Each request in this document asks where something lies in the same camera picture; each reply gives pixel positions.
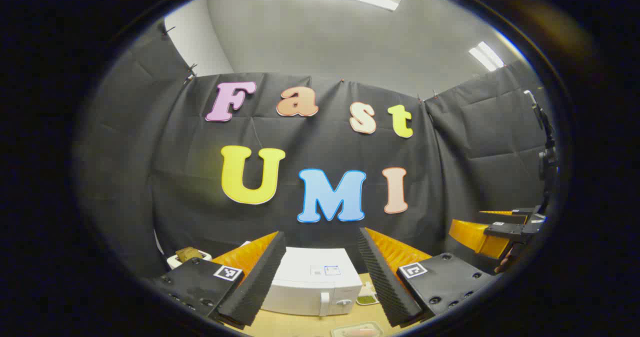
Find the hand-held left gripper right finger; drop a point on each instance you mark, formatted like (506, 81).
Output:
(382, 277)

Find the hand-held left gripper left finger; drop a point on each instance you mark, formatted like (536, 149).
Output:
(260, 282)

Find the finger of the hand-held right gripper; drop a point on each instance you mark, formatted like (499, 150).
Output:
(475, 237)
(520, 213)

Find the white microwave oven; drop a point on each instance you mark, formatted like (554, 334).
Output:
(310, 282)

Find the pink food piece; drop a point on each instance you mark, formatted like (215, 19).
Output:
(357, 331)

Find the white divided bean dish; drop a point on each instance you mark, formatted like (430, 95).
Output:
(367, 299)

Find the pale green rectangular tray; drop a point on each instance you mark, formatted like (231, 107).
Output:
(337, 332)

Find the brown bread slice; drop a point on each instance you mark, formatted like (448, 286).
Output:
(189, 253)

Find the white toaster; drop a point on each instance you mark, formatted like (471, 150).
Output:
(172, 263)

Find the small ceiling light panel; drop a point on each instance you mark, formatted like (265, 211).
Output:
(486, 56)

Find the black backdrop cloth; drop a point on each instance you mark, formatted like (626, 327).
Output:
(175, 177)

